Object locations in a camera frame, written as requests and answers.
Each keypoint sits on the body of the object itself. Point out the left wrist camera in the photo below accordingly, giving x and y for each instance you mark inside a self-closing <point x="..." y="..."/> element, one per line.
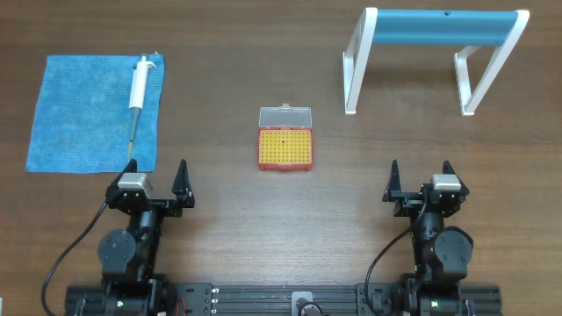
<point x="134" y="183"/>

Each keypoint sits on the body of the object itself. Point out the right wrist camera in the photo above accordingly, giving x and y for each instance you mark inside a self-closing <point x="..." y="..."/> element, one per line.
<point x="446" y="182"/>

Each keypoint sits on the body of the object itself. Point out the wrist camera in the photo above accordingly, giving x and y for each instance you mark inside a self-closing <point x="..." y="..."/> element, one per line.
<point x="134" y="183"/>
<point x="446" y="182"/>

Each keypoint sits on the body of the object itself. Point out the red and yellow tip box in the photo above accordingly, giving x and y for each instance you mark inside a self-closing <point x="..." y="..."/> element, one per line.
<point x="285" y="149"/>

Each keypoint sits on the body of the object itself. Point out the blue cloth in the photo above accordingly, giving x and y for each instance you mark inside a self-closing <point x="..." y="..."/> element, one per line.
<point x="79" y="114"/>

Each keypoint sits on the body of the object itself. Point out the mounting rail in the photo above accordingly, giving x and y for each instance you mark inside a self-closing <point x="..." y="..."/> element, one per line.
<point x="254" y="298"/>

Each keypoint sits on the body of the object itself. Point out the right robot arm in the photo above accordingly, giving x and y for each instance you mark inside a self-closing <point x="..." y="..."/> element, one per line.
<point x="452" y="252"/>

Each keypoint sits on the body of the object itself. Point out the white pipette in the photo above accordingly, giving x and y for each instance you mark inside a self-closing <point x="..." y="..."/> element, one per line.
<point x="138" y="88"/>

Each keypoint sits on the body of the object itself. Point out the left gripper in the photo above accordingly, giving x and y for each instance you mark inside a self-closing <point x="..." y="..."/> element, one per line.
<point x="131" y="205"/>

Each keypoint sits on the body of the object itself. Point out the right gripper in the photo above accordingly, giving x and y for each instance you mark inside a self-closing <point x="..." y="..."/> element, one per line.
<point x="441" y="203"/>

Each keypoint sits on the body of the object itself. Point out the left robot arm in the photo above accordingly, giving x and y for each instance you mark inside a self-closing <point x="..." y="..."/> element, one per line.
<point x="116" y="250"/>

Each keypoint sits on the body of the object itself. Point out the white and blue stand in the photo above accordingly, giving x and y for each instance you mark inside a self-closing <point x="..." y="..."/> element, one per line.
<point x="439" y="28"/>

